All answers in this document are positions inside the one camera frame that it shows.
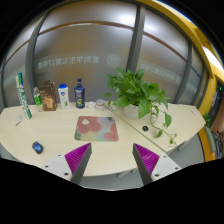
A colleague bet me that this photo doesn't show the floral mouse pad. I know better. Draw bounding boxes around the floral mouse pad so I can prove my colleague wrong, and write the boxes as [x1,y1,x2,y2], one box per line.
[74,116,119,142]

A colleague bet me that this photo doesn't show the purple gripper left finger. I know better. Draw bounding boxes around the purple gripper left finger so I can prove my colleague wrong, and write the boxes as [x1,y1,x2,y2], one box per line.
[42,142,93,186]

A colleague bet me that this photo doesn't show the green white tall box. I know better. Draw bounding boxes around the green white tall box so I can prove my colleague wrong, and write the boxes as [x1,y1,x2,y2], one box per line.
[15,73,32,120]

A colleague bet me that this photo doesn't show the black round cable grommet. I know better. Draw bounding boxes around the black round cable grommet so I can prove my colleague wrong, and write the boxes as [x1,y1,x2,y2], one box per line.
[142,125,149,132]

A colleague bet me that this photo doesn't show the blue pump bottle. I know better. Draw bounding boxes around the blue pump bottle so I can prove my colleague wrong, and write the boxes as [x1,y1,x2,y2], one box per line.
[74,78,85,109]

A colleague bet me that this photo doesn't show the white lotion bottle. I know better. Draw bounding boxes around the white lotion bottle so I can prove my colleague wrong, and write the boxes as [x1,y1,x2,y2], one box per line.
[58,84,70,109]

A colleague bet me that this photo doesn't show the small green bottle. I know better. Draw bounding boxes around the small green bottle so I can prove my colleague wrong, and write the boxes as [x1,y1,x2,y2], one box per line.
[33,87,43,112]

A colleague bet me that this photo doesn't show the crumpled white wrapper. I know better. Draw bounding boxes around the crumpled white wrapper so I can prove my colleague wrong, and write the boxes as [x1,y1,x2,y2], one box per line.
[87,101,96,109]

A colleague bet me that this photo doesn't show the blue computer mouse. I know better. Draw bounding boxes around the blue computer mouse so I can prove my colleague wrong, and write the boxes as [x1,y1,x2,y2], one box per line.
[32,141,43,154]

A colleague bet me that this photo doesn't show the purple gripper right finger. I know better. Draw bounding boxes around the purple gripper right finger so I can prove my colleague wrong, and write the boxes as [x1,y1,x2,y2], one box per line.
[132,143,183,186]

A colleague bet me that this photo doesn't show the green potted plant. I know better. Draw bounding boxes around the green potted plant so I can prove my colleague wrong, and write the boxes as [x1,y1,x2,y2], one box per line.
[104,68,177,145]

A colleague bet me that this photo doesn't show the small white jar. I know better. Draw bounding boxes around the small white jar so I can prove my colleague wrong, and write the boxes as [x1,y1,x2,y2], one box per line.
[95,99,105,111]

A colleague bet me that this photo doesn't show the brown paper box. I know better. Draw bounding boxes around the brown paper box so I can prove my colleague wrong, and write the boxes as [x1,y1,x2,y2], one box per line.
[38,80,57,111]

